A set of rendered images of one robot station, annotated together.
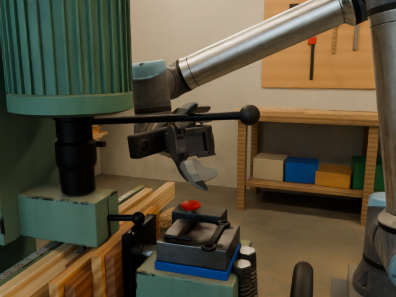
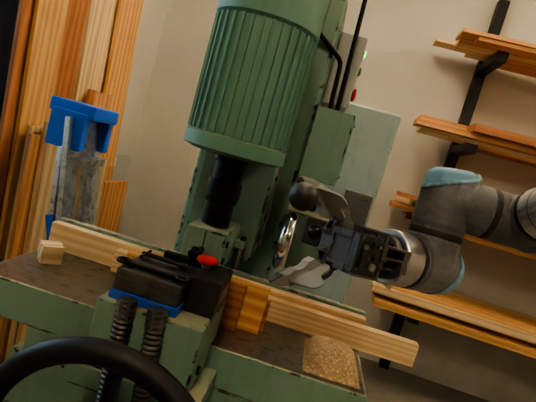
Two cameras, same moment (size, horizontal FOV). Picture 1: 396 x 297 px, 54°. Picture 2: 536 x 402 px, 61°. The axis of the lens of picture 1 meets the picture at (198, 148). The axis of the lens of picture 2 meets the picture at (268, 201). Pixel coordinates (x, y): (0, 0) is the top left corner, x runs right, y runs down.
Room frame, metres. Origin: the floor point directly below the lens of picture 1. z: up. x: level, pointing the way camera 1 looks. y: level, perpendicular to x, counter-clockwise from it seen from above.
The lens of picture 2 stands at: (0.49, -0.60, 1.20)
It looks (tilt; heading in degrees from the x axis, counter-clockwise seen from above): 7 degrees down; 78
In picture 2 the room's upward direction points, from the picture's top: 16 degrees clockwise
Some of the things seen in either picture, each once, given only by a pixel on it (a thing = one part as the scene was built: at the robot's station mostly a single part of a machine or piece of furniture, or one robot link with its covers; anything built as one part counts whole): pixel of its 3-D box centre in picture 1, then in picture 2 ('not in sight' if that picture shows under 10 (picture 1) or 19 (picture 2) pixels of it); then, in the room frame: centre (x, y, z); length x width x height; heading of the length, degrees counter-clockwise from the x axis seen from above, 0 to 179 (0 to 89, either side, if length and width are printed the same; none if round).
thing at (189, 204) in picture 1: (190, 205); (207, 260); (0.56, 0.01, 1.02); 0.03 x 0.03 x 0.01
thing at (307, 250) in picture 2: not in sight; (301, 240); (0.78, 0.32, 1.02); 0.09 x 0.07 x 0.12; 163
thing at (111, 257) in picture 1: (135, 254); (193, 293); (0.56, 0.10, 0.94); 0.16 x 0.01 x 0.07; 163
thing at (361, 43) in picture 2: not in sight; (343, 74); (0.80, 0.45, 1.40); 0.10 x 0.06 x 0.16; 73
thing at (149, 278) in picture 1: (198, 281); (159, 328); (0.52, 0.00, 0.91); 0.15 x 0.14 x 0.09; 163
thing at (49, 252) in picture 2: not in sight; (50, 252); (0.32, 0.21, 0.92); 0.03 x 0.03 x 0.03; 25
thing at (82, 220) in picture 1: (70, 216); (211, 246); (0.58, 0.20, 0.99); 0.14 x 0.07 x 0.09; 73
